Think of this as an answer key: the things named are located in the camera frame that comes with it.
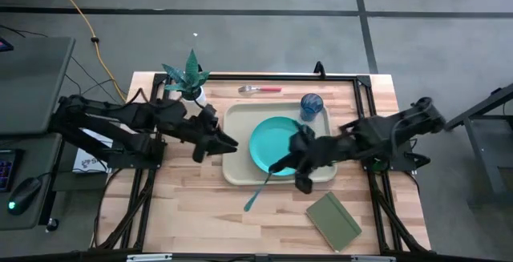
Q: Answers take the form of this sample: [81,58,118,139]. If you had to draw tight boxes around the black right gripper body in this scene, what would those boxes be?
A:
[289,123,345,175]

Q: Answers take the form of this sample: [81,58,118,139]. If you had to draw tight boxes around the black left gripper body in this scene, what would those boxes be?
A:
[182,103,220,151]

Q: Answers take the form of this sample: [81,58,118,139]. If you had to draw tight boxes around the teal plastic plate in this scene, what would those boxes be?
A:
[248,116,312,177]

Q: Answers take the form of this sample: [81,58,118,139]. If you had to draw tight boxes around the beige plastic tray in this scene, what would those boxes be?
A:
[221,101,338,187]

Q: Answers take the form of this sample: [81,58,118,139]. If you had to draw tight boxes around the blue faceted plastic cup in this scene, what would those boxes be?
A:
[299,92,325,122]

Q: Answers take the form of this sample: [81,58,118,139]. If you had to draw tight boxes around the white plant pot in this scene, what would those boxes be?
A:
[180,87,208,107]

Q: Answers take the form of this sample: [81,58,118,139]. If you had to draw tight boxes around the green snake plant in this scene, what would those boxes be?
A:
[161,48,212,97]

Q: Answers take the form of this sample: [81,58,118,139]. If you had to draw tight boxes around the olive green notebook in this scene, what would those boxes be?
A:
[305,191,363,253]

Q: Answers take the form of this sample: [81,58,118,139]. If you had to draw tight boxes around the white printed paper sheet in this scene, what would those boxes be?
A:
[71,127,117,174]

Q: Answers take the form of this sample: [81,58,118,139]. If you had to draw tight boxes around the dark grey side table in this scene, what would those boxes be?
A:
[444,83,513,207]

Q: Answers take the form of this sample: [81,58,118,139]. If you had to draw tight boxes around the grey desk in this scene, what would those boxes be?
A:
[0,36,76,231]

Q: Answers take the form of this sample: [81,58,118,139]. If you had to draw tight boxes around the black computer mouse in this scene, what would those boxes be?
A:
[6,176,42,216]

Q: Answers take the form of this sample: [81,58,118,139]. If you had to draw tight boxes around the backlit black keyboard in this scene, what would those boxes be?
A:
[0,149,17,193]

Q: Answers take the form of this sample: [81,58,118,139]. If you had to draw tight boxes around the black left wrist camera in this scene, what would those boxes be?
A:
[191,143,209,164]

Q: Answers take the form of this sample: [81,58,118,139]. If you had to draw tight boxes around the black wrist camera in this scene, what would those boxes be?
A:
[294,171,313,195]
[191,143,209,164]

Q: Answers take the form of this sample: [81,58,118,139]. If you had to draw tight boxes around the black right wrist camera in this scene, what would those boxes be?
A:
[294,171,313,195]

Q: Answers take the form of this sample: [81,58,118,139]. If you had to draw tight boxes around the black aluminium table frame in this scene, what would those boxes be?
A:
[94,71,432,255]

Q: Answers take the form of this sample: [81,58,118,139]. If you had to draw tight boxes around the silver metal bracket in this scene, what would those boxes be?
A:
[351,255,398,262]
[127,253,173,262]

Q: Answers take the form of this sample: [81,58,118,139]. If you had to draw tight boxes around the yellow cable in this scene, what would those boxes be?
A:
[46,0,127,103]

